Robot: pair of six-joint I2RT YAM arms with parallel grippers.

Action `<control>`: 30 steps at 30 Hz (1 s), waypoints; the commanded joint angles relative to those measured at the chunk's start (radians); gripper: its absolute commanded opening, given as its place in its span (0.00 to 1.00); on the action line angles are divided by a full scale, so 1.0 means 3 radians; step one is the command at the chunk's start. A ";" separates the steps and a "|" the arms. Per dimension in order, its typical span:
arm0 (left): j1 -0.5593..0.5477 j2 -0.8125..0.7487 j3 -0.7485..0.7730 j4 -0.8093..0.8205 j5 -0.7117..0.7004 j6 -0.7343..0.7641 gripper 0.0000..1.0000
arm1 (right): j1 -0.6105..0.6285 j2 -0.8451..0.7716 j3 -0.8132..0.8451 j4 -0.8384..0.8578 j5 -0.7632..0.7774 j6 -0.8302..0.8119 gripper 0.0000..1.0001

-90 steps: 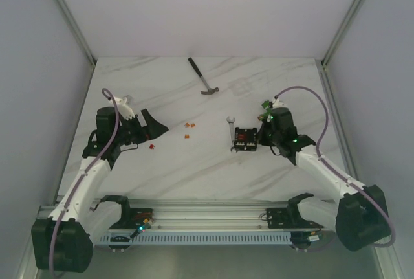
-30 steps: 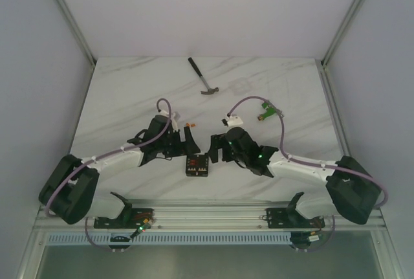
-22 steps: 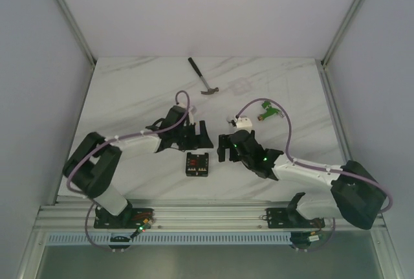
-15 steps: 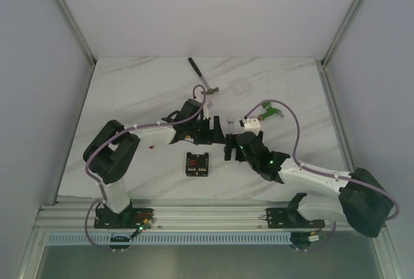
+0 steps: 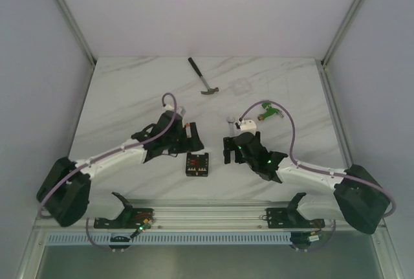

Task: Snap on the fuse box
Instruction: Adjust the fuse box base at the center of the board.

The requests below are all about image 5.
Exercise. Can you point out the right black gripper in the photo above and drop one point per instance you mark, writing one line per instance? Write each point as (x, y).
(229, 145)

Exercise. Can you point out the silver combination wrench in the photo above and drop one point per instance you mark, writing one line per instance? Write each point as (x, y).
(231, 122)

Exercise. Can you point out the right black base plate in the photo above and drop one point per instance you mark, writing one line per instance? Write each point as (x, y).
(283, 218)

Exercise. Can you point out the clear plastic fuse box cover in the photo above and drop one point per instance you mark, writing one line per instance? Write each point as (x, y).
(240, 86)

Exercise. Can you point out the orange blade fuse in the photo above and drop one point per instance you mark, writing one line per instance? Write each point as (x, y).
(188, 131)

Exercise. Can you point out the aluminium frame post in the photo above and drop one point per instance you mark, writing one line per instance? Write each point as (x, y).
(76, 32)
(345, 25)

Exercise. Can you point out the black fuse box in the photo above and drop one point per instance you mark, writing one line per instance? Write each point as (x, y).
(197, 165)

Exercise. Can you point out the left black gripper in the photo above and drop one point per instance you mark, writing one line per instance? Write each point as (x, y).
(187, 137)

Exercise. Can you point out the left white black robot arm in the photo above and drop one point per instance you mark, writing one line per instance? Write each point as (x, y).
(66, 192)

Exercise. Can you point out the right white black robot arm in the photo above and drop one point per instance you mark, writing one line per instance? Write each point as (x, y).
(350, 195)

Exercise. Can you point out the grey slotted cable duct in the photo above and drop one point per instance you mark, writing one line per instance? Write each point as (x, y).
(169, 238)

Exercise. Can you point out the right aluminium frame post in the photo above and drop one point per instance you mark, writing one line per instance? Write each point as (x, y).
(345, 25)

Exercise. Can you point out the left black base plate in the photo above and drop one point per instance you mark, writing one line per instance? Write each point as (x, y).
(142, 217)

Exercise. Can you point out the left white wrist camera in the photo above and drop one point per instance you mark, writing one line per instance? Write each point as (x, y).
(179, 111)

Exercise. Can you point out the claw hammer black handle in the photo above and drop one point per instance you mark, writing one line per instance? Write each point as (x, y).
(209, 90)

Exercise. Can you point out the aluminium mounting rail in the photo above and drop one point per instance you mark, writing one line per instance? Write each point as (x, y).
(185, 215)

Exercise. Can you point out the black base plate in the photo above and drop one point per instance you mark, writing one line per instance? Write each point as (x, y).
(283, 218)
(142, 217)

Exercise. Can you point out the left aluminium frame post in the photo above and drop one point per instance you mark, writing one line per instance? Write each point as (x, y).
(76, 32)

